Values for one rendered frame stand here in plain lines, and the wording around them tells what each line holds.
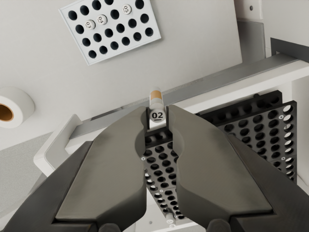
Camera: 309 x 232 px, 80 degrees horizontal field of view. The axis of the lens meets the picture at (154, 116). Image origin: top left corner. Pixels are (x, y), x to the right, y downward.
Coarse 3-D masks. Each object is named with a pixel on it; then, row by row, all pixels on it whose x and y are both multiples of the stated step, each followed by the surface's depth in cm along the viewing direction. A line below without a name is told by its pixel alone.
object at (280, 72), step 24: (240, 72) 25; (264, 72) 23; (288, 72) 21; (168, 96) 27; (192, 96) 24; (216, 96) 22; (240, 96) 22; (288, 96) 29; (96, 120) 29; (72, 144) 26; (144, 216) 40
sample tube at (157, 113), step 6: (150, 90) 17; (156, 90) 16; (150, 96) 15; (156, 96) 15; (150, 102) 14; (156, 102) 14; (162, 102) 14; (150, 108) 13; (156, 108) 13; (162, 108) 13; (150, 114) 13; (156, 114) 13; (162, 114) 13; (156, 120) 13; (162, 120) 13
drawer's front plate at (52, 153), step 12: (72, 120) 30; (60, 132) 27; (72, 132) 29; (48, 144) 24; (60, 144) 26; (36, 156) 23; (48, 156) 23; (60, 156) 25; (48, 168) 23; (132, 228) 38
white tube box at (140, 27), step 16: (80, 0) 25; (96, 0) 27; (112, 0) 28; (128, 0) 26; (144, 0) 26; (64, 16) 26; (80, 16) 27; (96, 16) 27; (112, 16) 28; (128, 16) 27; (144, 16) 29; (80, 32) 29; (96, 32) 28; (112, 32) 31; (128, 32) 28; (144, 32) 28; (80, 48) 29; (96, 48) 29; (112, 48) 29; (128, 48) 29
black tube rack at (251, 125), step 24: (264, 96) 25; (216, 120) 27; (240, 120) 23; (264, 120) 23; (288, 120) 24; (168, 144) 29; (264, 144) 25; (288, 144) 26; (144, 168) 31; (168, 168) 31; (288, 168) 28; (168, 192) 31
